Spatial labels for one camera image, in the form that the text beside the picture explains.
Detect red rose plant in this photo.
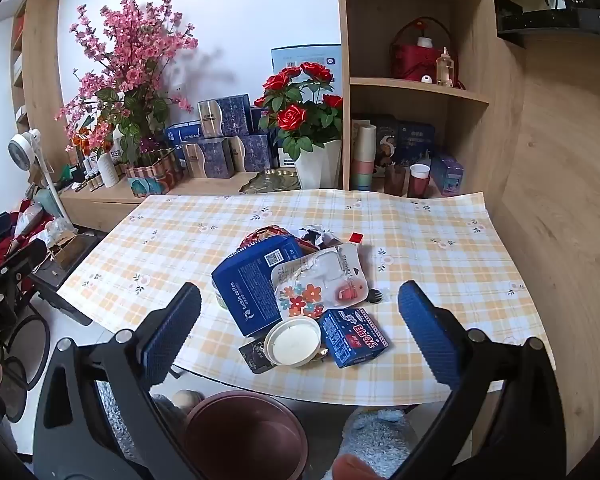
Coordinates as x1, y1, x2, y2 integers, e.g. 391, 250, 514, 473
252, 61, 343, 161

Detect white ribbed vase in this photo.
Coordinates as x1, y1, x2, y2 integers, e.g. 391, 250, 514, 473
96, 152, 120, 188

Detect white desk fan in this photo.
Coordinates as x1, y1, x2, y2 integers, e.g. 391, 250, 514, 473
7, 128, 76, 226

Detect striped decorative basket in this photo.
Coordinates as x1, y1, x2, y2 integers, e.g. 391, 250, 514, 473
125, 147, 183, 196

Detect purple small box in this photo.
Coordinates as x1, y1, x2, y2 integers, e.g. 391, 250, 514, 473
431, 152, 465, 197

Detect flat blue box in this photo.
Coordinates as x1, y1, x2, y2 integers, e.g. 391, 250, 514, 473
165, 120, 203, 148

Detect gold leaf tray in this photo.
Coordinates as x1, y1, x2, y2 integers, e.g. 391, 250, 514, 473
238, 169, 301, 196

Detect clear perfume bottle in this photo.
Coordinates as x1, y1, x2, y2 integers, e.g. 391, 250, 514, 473
436, 47, 455, 87

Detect white flower pot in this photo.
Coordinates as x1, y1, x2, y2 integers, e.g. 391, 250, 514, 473
292, 139, 342, 191

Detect pink blossom plant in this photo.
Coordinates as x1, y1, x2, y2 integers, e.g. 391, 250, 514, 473
55, 0, 199, 166

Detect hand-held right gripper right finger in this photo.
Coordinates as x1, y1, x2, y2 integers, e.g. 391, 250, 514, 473
397, 280, 566, 480

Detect row of small brown bottles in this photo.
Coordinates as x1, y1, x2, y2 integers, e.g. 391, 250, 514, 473
72, 167, 106, 193

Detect cardboard box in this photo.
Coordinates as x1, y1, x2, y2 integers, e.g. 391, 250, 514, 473
47, 230, 101, 273

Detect black tissue pack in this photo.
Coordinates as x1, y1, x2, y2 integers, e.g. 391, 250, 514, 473
238, 337, 276, 374

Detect folding table with checked cloth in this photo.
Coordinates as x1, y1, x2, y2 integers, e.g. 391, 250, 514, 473
55, 187, 556, 406

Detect floral white plastic wrapper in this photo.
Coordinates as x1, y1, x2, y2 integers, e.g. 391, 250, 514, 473
271, 242, 371, 318

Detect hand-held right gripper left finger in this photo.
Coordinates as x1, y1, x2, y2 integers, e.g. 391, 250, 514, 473
32, 282, 203, 480

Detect blue coffee box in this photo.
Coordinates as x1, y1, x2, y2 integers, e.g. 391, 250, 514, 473
211, 235, 306, 337

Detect black tv cabinet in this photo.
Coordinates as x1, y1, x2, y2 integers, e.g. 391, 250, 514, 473
495, 5, 600, 48

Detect fluffy blue pajama leg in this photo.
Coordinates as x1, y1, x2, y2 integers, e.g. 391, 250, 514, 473
341, 406, 418, 480

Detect red gift basket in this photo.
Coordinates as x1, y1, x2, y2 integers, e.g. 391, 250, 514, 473
389, 16, 461, 83

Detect small blue red-label box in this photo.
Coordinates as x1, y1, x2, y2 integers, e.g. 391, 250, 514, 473
319, 307, 390, 369

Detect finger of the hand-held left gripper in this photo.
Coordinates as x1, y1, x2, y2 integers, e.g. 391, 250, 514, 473
0, 241, 48, 286

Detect green cup with white lid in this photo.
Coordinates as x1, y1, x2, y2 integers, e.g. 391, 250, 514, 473
262, 316, 323, 367

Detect stack of paper cups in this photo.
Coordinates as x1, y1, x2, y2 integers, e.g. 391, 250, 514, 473
351, 122, 377, 191

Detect dark blue moon gift box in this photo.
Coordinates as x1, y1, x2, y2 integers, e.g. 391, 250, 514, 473
374, 115, 436, 168

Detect red cup with white lid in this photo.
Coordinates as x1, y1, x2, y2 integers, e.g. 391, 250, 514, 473
407, 163, 432, 198

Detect red cloth pile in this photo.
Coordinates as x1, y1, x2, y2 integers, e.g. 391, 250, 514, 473
0, 200, 51, 271

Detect brown trash bin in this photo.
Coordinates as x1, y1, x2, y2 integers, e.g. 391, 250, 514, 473
184, 391, 310, 480

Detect wooden shelf cabinet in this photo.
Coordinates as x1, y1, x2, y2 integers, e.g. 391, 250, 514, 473
10, 0, 528, 233

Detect brown glass cup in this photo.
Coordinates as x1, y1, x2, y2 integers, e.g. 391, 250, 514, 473
384, 164, 407, 197

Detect light blue carton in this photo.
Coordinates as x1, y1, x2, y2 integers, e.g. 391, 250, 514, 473
271, 44, 342, 98

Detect orange artificial flowers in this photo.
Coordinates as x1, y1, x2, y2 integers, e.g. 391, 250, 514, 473
65, 125, 111, 161

